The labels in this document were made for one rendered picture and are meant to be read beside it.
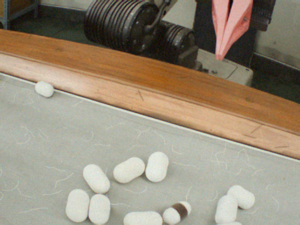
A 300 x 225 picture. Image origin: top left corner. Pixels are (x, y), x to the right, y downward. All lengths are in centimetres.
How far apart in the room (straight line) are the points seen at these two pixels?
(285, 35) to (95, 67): 199
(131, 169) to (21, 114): 18
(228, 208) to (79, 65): 31
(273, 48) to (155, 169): 213
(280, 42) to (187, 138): 203
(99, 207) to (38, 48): 34
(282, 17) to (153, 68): 191
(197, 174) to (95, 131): 13
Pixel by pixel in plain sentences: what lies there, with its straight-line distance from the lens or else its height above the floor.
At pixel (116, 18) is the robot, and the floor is 76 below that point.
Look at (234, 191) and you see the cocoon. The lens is 37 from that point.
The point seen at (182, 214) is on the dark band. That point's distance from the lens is 34.
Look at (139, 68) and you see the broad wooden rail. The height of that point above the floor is 76.
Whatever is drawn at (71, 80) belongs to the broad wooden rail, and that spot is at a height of 75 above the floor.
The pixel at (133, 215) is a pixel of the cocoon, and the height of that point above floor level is 76.
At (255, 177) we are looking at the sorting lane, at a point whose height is 74.
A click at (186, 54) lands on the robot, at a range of 103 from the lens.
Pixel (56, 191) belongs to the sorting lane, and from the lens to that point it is 37.
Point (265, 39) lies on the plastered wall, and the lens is 244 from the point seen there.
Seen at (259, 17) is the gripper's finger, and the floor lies 90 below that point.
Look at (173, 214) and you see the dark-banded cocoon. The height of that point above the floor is 76.
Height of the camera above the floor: 101
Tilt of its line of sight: 34 degrees down
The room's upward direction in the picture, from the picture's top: 8 degrees clockwise
